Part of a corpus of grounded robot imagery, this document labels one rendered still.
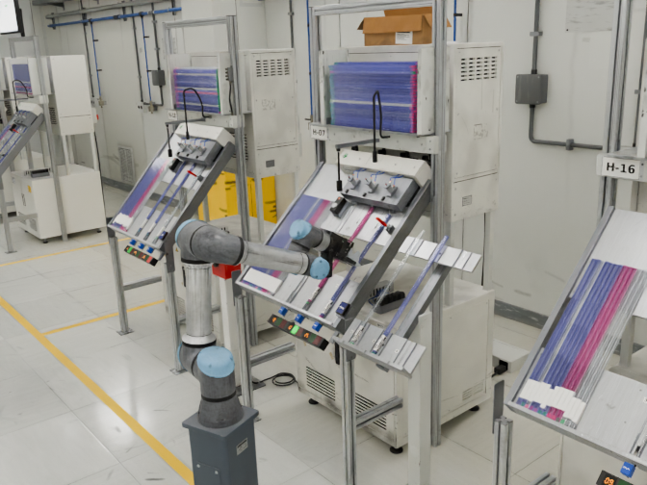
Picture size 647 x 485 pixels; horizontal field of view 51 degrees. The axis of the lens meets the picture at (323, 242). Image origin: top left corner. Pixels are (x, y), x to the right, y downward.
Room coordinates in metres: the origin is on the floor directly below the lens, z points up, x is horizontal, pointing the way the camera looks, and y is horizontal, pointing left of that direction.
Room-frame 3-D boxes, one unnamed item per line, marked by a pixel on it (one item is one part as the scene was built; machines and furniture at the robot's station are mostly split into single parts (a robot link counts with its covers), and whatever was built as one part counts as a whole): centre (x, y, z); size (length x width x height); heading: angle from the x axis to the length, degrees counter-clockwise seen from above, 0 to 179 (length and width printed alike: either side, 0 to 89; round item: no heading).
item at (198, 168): (4.01, 0.73, 0.66); 1.01 x 0.73 x 1.31; 129
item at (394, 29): (3.16, -0.42, 1.82); 0.68 x 0.30 x 0.20; 39
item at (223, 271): (3.28, 0.50, 0.39); 0.24 x 0.24 x 0.78; 39
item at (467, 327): (3.01, -0.31, 0.31); 0.70 x 0.65 x 0.62; 39
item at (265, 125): (4.15, 0.58, 0.95); 1.35 x 0.82 x 1.90; 129
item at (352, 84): (2.89, -0.26, 1.52); 0.51 x 0.13 x 0.27; 39
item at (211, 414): (2.02, 0.37, 0.60); 0.15 x 0.15 x 0.10
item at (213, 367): (2.03, 0.37, 0.72); 0.13 x 0.12 x 0.14; 34
